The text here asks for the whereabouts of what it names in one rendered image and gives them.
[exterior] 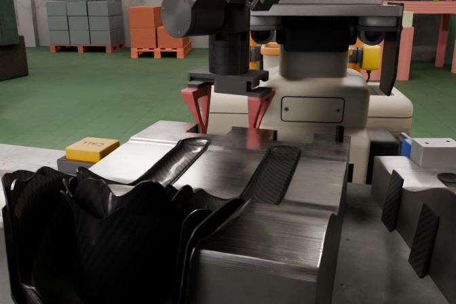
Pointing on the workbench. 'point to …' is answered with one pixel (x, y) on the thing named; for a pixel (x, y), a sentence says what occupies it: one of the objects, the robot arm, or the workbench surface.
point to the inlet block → (429, 151)
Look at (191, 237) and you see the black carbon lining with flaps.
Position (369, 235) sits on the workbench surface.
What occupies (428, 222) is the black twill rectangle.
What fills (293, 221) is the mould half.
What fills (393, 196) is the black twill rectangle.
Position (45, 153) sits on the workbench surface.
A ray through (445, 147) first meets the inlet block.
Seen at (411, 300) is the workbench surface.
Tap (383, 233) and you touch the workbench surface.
